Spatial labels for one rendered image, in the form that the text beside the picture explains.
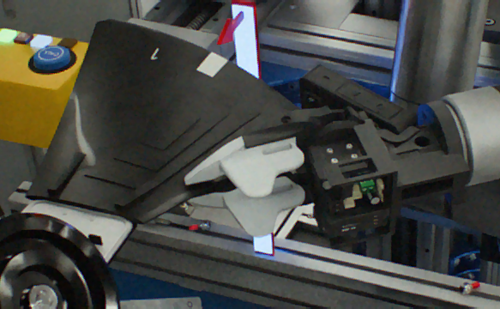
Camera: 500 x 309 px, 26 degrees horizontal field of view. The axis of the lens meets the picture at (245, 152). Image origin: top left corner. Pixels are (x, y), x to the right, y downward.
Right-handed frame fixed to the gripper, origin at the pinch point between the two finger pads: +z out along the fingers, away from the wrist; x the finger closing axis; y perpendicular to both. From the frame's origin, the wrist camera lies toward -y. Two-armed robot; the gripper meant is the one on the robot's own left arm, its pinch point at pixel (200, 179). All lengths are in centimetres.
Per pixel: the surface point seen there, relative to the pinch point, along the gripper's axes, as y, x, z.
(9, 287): 13.9, -8.2, 14.7
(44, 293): 13.9, -6.8, 12.8
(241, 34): -23.3, 4.6, -9.1
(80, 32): -117, 68, 4
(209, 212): -121, 132, -18
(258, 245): -20.2, 32.7, -8.6
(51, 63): -36.7, 13.5, 9.8
